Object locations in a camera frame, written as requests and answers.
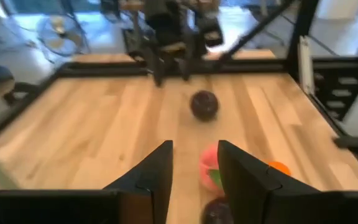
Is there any white frame strip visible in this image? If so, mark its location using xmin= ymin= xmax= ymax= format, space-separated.
xmin=297 ymin=35 xmax=315 ymax=96

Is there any black aluminium table frame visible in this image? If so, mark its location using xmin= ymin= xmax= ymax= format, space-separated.
xmin=0 ymin=0 xmax=358 ymax=184

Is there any round floor fan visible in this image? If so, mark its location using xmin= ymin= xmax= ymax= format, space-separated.
xmin=37 ymin=14 xmax=90 ymax=57

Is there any pink peach with green leaf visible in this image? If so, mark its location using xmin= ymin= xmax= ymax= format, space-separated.
xmin=198 ymin=142 xmax=225 ymax=194

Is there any dark purple plum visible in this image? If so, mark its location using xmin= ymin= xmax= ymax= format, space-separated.
xmin=190 ymin=90 xmax=219 ymax=122

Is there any black table edge clamp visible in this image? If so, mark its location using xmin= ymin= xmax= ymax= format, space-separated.
xmin=333 ymin=136 xmax=358 ymax=154

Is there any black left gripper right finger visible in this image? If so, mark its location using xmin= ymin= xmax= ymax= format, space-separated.
xmin=218 ymin=139 xmax=358 ymax=224

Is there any orange tangerine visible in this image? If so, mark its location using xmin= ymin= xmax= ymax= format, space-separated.
xmin=267 ymin=161 xmax=291 ymax=177

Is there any black cabinet with white labels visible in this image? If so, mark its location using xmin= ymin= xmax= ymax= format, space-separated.
xmin=312 ymin=57 xmax=358 ymax=123

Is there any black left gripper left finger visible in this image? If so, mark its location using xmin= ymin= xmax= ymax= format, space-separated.
xmin=0 ymin=139 xmax=174 ymax=224

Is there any small dark purple fruit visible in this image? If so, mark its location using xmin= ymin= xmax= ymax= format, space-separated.
xmin=201 ymin=197 xmax=234 ymax=224

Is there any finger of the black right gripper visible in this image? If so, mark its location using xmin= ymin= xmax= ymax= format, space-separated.
xmin=152 ymin=58 xmax=164 ymax=88
xmin=181 ymin=55 xmax=194 ymax=82

